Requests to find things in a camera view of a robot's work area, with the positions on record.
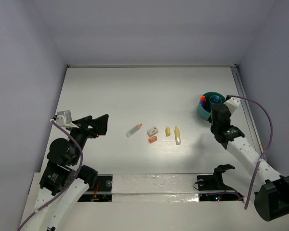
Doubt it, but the clear orange highlighter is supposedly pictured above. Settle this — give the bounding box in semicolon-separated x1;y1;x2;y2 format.
126;124;142;138

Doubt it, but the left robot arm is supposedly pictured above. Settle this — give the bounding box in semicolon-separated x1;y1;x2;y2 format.
26;111;109;231

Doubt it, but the purple capped black highlighter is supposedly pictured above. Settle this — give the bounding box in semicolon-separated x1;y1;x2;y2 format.
200;100;206;108

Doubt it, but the orange highlighter cap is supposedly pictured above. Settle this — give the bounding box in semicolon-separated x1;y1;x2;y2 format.
148;136;158;143

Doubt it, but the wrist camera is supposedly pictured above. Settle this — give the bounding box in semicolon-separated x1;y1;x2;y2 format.
224;95;241;114
50;110;79;128

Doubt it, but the clear spray bottle blue cap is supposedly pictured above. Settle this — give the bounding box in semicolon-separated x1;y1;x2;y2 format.
214;95;220;103

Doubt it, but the clear uncapped yellow highlighter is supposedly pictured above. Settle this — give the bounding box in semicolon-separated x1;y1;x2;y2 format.
174;126;181;145

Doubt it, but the yellow highlighter cap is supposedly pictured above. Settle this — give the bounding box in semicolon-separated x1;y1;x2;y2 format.
165;127;171;137

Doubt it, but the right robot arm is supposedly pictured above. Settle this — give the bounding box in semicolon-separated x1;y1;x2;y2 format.
210;103;289;221

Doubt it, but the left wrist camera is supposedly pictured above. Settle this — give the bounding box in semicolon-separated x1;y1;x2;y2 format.
50;110;79;128

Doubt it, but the teal round pen holder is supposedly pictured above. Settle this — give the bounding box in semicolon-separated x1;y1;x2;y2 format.
197;92;225;123

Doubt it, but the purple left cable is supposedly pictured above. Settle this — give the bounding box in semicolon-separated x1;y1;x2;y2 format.
18;120;84;231

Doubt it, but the white eraser box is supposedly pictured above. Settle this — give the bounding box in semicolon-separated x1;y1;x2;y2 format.
147;127;158;137

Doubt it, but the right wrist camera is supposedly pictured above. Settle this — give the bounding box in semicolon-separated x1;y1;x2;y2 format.
224;95;241;114

